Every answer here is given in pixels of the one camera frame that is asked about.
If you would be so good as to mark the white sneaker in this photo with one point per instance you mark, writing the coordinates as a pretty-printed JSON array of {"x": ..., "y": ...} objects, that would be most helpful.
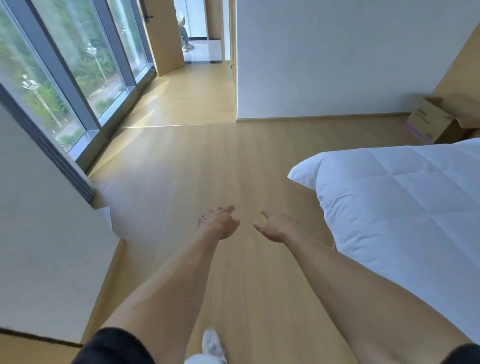
[{"x": 213, "y": 343}]

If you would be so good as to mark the person's left hand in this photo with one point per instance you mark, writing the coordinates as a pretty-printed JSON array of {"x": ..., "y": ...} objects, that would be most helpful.
[{"x": 219, "y": 223}]

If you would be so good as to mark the brown cardboard box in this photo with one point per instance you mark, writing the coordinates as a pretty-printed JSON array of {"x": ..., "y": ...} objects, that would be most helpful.
[{"x": 431, "y": 120}]

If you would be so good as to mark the black t-shirt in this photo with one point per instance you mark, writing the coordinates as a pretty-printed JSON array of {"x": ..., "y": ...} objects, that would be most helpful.
[{"x": 112, "y": 347}]

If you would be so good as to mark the light denim shorts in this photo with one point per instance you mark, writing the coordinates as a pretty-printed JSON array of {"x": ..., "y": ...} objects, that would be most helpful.
[{"x": 198, "y": 360}]

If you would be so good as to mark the person's right hand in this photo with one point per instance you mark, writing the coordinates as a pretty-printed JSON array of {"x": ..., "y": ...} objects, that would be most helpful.
[{"x": 279, "y": 228}]

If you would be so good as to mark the person's left forearm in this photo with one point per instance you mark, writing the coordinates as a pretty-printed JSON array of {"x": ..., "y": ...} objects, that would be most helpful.
[{"x": 168, "y": 292}]

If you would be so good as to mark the large glass window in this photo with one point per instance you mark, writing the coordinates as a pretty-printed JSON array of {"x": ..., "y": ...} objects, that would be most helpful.
[{"x": 67, "y": 63}]

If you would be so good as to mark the white bed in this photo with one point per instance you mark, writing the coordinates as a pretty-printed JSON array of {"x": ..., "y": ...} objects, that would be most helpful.
[{"x": 405, "y": 210}]

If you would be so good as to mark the wooden door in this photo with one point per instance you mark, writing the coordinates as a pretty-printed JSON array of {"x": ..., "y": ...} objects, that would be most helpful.
[{"x": 165, "y": 37}]

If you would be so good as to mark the person's right forearm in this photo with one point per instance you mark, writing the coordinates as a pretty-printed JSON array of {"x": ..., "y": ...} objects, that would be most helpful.
[{"x": 356, "y": 292}]

